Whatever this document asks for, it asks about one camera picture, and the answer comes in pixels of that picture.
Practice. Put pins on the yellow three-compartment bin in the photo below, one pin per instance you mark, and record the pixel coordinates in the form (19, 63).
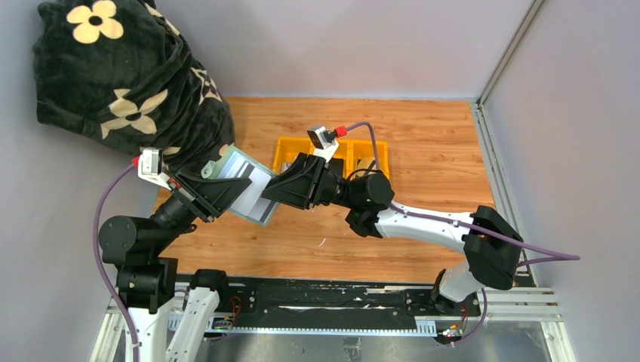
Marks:
(349, 150)

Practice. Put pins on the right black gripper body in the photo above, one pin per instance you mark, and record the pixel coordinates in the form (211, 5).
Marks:
(317, 181)

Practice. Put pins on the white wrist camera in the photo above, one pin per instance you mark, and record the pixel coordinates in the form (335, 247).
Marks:
(325, 141)
(151, 167)

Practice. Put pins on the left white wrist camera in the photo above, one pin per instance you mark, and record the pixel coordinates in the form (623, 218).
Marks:
(151, 167)

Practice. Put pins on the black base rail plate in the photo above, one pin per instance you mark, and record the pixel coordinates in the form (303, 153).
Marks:
(315, 305)

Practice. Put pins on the gold card in bin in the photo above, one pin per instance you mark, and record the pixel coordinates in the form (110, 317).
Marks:
(368, 163)

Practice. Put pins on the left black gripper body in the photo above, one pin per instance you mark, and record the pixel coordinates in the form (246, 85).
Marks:
(192, 197)

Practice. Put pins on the aluminium frame rail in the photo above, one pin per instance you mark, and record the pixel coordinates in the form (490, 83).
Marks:
(496, 176)

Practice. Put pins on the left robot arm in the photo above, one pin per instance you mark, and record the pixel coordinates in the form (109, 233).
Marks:
(145, 281)

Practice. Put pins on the green card holder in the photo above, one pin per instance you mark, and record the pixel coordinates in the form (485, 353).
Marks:
(212, 168)

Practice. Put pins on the black floral plush blanket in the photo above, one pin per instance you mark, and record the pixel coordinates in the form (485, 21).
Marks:
(121, 74)

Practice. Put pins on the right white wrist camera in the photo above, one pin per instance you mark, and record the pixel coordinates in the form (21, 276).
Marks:
(325, 141)

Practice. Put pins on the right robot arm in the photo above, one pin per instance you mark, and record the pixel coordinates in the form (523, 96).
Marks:
(491, 247)

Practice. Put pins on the white magnetic stripe card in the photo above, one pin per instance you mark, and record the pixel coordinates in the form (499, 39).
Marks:
(250, 205)

